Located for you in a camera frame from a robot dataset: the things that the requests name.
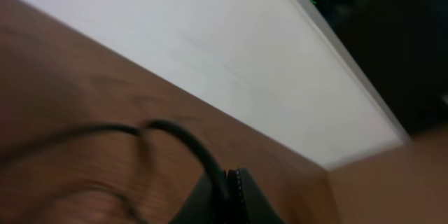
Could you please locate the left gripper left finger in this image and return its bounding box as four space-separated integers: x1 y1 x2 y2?
169 174 224 224

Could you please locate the black cable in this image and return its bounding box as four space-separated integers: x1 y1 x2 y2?
0 118 230 224

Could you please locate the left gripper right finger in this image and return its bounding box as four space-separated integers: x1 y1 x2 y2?
227 168 285 224

